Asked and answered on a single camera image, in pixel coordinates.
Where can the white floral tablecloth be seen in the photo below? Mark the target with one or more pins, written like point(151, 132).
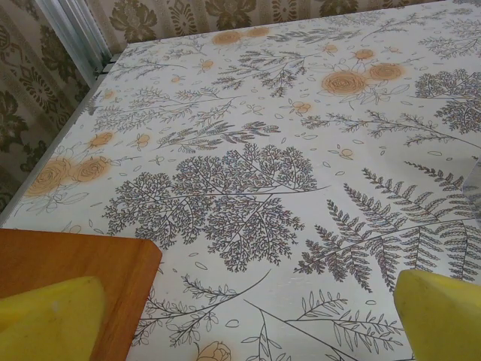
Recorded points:
point(240, 113)

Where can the brown wooden board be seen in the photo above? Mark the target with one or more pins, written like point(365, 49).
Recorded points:
point(75, 252)

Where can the aluminium frame post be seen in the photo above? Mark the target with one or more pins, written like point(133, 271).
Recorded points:
point(75, 30)

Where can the pink card holder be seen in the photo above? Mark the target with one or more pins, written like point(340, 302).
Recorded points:
point(474, 195)

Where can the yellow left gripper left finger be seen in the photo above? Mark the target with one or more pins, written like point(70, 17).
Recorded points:
point(45, 323)

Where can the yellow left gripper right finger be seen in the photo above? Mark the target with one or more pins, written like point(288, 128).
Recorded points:
point(443, 319)

